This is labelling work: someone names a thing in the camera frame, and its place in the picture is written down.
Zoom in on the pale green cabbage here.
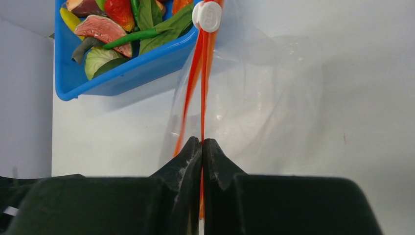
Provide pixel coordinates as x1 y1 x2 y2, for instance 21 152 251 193
84 48 124 80

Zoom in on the orange carrot piece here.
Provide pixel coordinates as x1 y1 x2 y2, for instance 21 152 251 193
172 0 194 15

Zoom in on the flat green leaf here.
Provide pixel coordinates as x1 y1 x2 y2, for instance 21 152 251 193
138 6 193 55

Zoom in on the pink watermelon slice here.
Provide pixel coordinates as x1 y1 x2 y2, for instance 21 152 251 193
74 15 127 44

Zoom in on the upright green bean pod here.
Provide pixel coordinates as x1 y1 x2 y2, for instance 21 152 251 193
130 0 163 32

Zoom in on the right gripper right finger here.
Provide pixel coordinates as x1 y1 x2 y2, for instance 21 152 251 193
202 139 382 235

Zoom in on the yellow banana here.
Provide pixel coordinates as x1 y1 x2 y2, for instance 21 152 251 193
59 7 81 33

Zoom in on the blue plastic bin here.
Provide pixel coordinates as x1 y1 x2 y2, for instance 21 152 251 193
54 0 198 101

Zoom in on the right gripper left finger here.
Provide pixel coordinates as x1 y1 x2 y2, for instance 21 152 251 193
4 137 202 235

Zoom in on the clear zip top bag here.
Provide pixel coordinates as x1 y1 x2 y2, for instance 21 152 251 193
158 0 325 221

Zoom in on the grey fish piece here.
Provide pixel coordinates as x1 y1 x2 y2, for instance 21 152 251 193
71 37 105 65

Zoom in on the long green bean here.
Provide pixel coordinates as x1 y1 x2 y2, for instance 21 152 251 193
102 28 160 49

